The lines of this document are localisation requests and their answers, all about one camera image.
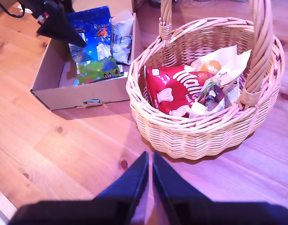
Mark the white Easter egg bag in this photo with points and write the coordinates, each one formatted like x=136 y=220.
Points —
x=121 y=44

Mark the small brown green bag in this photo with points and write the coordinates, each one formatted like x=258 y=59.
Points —
x=211 y=98

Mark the red Easter egg bag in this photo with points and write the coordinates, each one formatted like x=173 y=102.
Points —
x=172 y=89

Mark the woven wicker basket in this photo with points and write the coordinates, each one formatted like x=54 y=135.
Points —
x=193 y=136

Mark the cream orange snack bag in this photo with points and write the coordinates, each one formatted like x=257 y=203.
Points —
x=228 y=63

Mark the brown cardboard box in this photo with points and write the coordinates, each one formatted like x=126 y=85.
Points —
x=76 y=96

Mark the blue Easter egg bag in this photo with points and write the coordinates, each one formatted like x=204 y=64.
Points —
x=94 y=47

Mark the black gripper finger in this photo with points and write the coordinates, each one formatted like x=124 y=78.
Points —
x=172 y=187
x=59 y=28
x=132 y=182

